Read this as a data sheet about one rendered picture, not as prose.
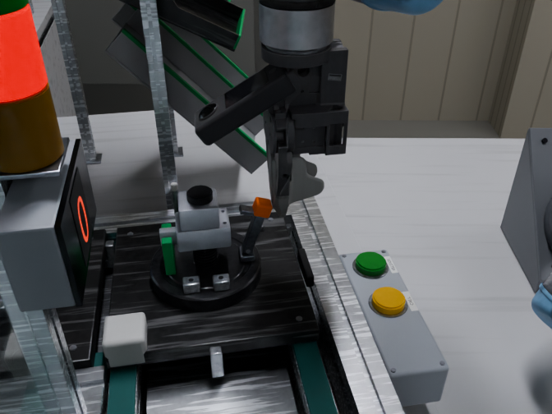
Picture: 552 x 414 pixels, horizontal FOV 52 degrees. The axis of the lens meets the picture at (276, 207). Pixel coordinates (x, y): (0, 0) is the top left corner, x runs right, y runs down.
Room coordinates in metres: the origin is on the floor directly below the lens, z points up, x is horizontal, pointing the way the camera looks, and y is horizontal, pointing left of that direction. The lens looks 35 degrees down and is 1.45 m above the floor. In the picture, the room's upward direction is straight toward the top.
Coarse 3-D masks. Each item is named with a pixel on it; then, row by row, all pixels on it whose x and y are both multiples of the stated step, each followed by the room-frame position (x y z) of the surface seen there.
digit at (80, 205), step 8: (80, 184) 0.36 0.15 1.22; (72, 192) 0.33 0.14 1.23; (80, 192) 0.36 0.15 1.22; (72, 200) 0.33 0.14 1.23; (80, 200) 0.35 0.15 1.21; (72, 208) 0.32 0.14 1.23; (80, 208) 0.35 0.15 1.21; (80, 216) 0.34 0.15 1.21; (88, 216) 0.36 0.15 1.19; (80, 224) 0.33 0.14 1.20; (88, 224) 0.36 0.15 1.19; (80, 232) 0.33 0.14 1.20; (88, 232) 0.35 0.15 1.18; (80, 240) 0.32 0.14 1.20; (88, 240) 0.35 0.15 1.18; (88, 248) 0.34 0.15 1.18; (88, 256) 0.33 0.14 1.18
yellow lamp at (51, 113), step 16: (32, 96) 0.33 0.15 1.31; (48, 96) 0.34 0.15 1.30; (0, 112) 0.32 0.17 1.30; (16, 112) 0.32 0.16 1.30; (32, 112) 0.32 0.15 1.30; (48, 112) 0.34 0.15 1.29; (0, 128) 0.32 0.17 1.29; (16, 128) 0.32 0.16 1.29; (32, 128) 0.32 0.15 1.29; (48, 128) 0.33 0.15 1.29; (0, 144) 0.32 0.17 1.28; (16, 144) 0.32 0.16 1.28; (32, 144) 0.32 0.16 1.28; (48, 144) 0.33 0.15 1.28; (0, 160) 0.32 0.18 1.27; (16, 160) 0.32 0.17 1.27; (32, 160) 0.32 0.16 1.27; (48, 160) 0.33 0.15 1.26
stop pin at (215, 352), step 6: (210, 348) 0.43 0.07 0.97; (216, 348) 0.43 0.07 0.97; (210, 354) 0.42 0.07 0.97; (216, 354) 0.42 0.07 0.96; (222, 354) 0.42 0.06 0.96; (210, 360) 0.42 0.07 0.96; (216, 360) 0.42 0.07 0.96; (222, 360) 0.42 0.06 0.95; (216, 366) 0.42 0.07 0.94; (222, 366) 0.42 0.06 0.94; (216, 372) 0.42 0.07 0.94; (222, 372) 0.42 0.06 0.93
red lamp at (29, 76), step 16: (0, 16) 0.32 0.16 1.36; (16, 16) 0.33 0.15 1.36; (32, 16) 0.35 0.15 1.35; (0, 32) 0.32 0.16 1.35; (16, 32) 0.33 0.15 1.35; (32, 32) 0.34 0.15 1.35; (0, 48) 0.32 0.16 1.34; (16, 48) 0.32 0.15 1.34; (32, 48) 0.34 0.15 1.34; (0, 64) 0.32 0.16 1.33; (16, 64) 0.32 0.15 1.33; (32, 64) 0.33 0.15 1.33; (0, 80) 0.32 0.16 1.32; (16, 80) 0.32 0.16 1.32; (32, 80) 0.33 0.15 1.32; (0, 96) 0.32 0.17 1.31; (16, 96) 0.32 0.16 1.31
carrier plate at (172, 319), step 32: (160, 224) 0.65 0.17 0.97; (128, 256) 0.58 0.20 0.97; (288, 256) 0.58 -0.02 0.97; (128, 288) 0.52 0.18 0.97; (256, 288) 0.52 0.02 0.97; (288, 288) 0.52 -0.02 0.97; (160, 320) 0.46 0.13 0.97; (192, 320) 0.46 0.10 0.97; (224, 320) 0.46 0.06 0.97; (256, 320) 0.46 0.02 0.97; (288, 320) 0.46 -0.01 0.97; (160, 352) 0.42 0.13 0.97; (192, 352) 0.42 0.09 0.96; (224, 352) 0.43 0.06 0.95
